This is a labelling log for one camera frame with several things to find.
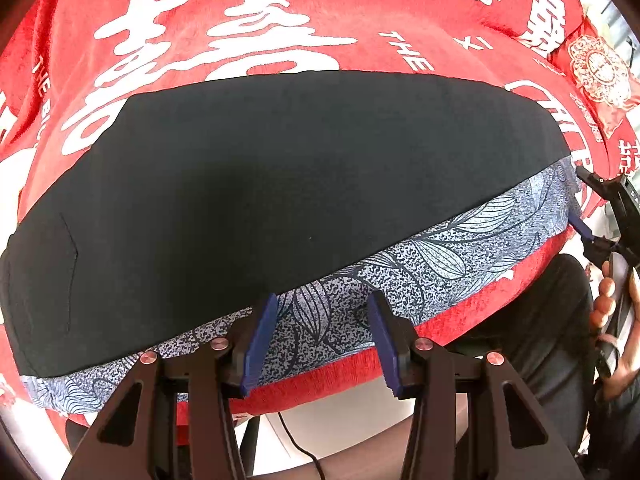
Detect red printed blanket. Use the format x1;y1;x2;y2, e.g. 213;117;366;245
0;0;640;453

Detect person's right hand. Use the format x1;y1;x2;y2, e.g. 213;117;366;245
589;259;632;386

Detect dark furniture leg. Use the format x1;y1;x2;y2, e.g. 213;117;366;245
239;416;262;470

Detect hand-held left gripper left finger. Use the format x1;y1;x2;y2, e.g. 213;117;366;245
62;293;279;480

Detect black pants with patterned band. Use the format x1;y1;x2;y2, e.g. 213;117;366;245
0;70;583;418

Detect red printed pillow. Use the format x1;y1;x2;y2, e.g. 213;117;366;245
550;15;640;138

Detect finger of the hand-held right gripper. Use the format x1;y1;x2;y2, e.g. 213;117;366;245
575;165;626;206
569;214;621;267

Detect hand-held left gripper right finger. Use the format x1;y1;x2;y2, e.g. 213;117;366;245
367;290;586;480

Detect black cable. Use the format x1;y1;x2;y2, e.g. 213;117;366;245
276;411;327;480

